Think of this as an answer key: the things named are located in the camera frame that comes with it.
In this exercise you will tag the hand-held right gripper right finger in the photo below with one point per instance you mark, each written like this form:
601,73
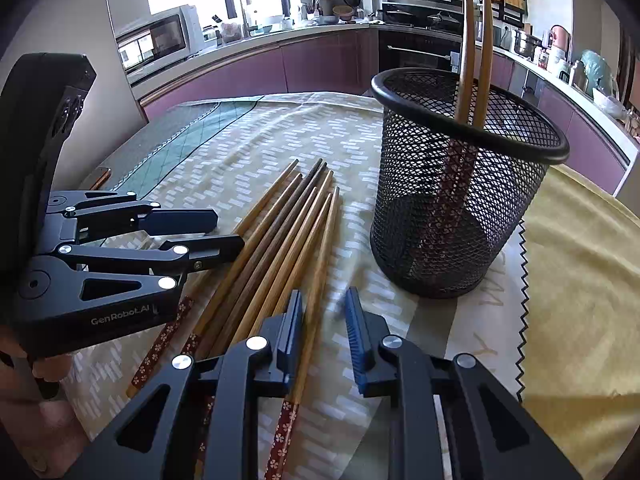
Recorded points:
355,330

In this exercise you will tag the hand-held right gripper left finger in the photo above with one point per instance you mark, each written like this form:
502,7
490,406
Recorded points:
292,330

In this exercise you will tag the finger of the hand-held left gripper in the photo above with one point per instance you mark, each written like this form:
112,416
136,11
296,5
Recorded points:
190,220
220,248

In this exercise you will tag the bunch of wooden chopsticks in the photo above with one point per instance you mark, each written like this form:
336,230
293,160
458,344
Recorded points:
280,240

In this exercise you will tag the black mesh utensil holder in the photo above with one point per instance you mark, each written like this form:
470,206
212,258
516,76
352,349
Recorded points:
400,170

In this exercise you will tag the person's left forearm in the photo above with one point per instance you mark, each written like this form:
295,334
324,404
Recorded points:
40,435

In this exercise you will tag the person's left hand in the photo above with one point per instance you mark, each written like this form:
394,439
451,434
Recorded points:
50,370

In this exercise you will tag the patchwork patterned tablecloth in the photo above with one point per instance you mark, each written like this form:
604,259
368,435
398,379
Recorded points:
300,130

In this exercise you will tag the grey refrigerator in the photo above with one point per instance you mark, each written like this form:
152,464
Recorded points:
75,20

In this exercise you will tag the purple kitchen base cabinet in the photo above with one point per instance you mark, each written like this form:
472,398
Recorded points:
260,70
575,125

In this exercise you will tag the white microwave oven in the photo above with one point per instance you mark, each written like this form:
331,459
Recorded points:
155,42

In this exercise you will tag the steel sink faucet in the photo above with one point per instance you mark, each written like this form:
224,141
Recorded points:
245,10

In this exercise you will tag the black integrated stove oven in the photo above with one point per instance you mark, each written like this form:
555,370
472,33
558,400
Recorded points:
415,60

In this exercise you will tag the black frying pan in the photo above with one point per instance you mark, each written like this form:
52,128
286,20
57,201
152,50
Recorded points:
397,15

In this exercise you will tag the black lidded wok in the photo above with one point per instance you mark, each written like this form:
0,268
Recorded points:
442,19

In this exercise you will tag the stainless steel pot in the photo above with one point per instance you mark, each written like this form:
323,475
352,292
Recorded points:
526,42

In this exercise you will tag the steel thermos flask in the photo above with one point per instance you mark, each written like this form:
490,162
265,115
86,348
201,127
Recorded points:
578,75

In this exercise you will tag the white bowl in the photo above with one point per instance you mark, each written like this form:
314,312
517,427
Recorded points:
607,102

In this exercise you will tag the pink kettle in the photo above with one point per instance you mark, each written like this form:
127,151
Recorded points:
560,37

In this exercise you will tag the black wall rack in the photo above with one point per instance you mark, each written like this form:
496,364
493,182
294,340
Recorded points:
510,5

